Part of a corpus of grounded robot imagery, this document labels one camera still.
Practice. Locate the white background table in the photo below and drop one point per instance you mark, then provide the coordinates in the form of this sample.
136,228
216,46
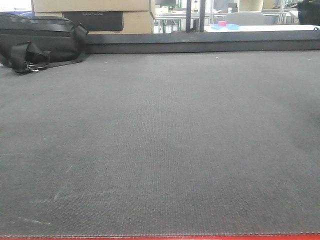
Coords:
267,28

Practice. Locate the black vertical post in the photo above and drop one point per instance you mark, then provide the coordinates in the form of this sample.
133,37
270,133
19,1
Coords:
201,16

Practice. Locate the light blue flat tray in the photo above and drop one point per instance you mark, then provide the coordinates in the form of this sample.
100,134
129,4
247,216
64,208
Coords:
228,26

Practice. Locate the red block on tray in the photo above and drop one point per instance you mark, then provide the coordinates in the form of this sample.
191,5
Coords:
222,23

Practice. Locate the cardboard box with black label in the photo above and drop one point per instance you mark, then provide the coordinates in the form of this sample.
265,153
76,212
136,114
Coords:
103,16

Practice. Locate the black conveyor side rail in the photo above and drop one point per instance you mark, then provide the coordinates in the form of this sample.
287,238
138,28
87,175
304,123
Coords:
203,42

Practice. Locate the black fabric shoulder bag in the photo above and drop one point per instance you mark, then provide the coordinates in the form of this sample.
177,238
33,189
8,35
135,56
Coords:
34,43

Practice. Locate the dark grey conveyor belt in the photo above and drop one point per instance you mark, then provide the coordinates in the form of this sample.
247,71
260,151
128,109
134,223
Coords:
162,144

